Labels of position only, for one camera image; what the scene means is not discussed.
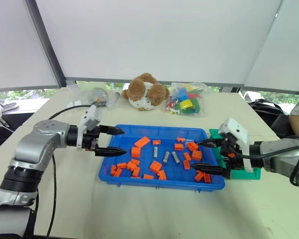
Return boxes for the white sandals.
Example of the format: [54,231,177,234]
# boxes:
[0,100,19,120]

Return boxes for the green plastic box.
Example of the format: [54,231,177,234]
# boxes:
[208,128,262,181]

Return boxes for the dark window frame post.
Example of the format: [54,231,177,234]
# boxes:
[24,0,67,88]

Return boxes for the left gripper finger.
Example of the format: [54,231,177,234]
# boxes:
[94,146,128,157]
[99,125,126,136]

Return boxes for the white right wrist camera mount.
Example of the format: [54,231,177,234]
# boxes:
[218,117,254,173]

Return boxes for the blue plastic tray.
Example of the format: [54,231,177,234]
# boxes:
[98,124,226,193]

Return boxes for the black backpack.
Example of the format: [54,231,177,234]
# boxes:
[248,99,293,138]

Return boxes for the clear bag of dark parts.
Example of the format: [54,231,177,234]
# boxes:
[67,83,110,111]

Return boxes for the large orange building block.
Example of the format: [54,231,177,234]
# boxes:
[149,160,162,173]
[131,147,143,159]
[186,141,200,152]
[191,149,203,161]
[134,136,150,148]

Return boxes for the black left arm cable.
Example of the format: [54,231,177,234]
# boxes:
[45,105,92,239]

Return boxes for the brown white plush bear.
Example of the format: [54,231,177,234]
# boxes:
[121,72,171,112]

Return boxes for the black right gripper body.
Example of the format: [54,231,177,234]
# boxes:
[220,133,246,179]

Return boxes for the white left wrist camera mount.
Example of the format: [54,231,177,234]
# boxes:
[76,104,103,152]

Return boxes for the bag of colourful toys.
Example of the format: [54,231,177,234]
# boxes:
[164,82,209,118]

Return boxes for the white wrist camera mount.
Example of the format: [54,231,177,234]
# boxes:
[218,117,254,173]
[76,104,103,152]

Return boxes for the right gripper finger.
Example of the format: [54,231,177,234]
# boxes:
[189,163,227,177]
[197,138,224,149]

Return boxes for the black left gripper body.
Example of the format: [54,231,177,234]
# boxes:
[81,126,102,152]

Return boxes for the small clear plastic bag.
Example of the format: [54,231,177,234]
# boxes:
[106,91,121,111]

